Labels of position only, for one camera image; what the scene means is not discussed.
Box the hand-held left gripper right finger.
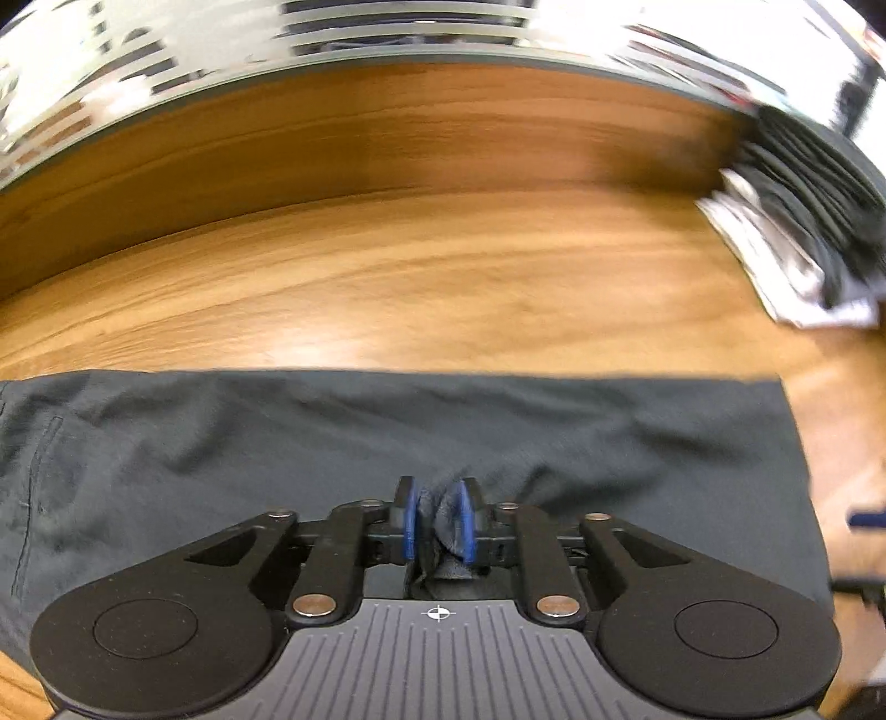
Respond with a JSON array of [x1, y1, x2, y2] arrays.
[[457, 477, 693, 630]]

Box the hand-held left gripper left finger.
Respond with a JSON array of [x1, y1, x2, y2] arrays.
[[187, 477, 420, 630]]

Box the dark grey pants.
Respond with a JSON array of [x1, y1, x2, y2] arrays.
[[0, 369, 836, 669]]

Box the grey folded garment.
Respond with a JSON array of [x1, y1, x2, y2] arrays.
[[734, 107, 886, 309]]

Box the striped glass desk partition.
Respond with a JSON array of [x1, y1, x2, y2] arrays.
[[0, 0, 886, 189]]

